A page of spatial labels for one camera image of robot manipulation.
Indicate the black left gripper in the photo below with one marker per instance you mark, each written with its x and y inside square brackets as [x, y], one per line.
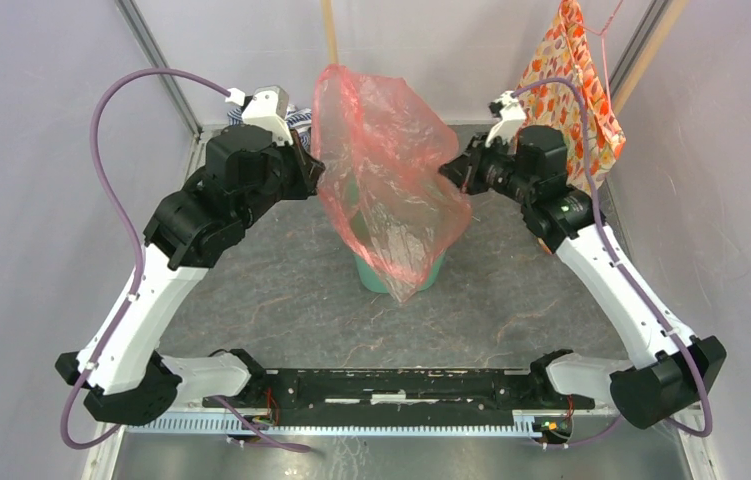
[309, 170]

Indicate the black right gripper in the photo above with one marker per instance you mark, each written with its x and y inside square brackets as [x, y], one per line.
[464, 173]

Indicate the red plastic trash bag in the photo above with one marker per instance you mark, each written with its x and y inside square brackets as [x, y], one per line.
[382, 145]

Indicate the green plastic trash bin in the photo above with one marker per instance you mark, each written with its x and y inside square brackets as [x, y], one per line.
[375, 281]

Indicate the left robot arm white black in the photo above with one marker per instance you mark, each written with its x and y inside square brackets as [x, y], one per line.
[126, 380]

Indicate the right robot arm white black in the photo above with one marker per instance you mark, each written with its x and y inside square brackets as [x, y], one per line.
[668, 367]

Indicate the blue white striped cloth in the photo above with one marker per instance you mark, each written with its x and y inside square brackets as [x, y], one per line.
[298, 119]

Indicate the floral orange cloth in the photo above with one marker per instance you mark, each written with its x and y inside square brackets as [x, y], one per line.
[567, 94]

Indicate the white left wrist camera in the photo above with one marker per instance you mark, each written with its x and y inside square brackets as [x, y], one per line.
[266, 108]

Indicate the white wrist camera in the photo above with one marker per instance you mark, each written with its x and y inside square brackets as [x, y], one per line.
[266, 108]
[510, 117]

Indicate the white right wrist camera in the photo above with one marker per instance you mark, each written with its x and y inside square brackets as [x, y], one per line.
[510, 117]

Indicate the pink wire hanger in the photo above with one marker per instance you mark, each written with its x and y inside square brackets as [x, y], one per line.
[602, 35]

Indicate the right aluminium corner post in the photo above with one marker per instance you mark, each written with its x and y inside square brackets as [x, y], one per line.
[647, 39]

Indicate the aluminium corner post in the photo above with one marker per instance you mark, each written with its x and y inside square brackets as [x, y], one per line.
[647, 39]
[138, 26]

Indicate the left aluminium corner post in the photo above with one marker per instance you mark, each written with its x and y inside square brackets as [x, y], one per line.
[138, 26]

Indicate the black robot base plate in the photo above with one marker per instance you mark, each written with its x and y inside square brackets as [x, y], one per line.
[401, 397]

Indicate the slotted cable duct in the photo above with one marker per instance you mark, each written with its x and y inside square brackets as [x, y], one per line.
[225, 423]

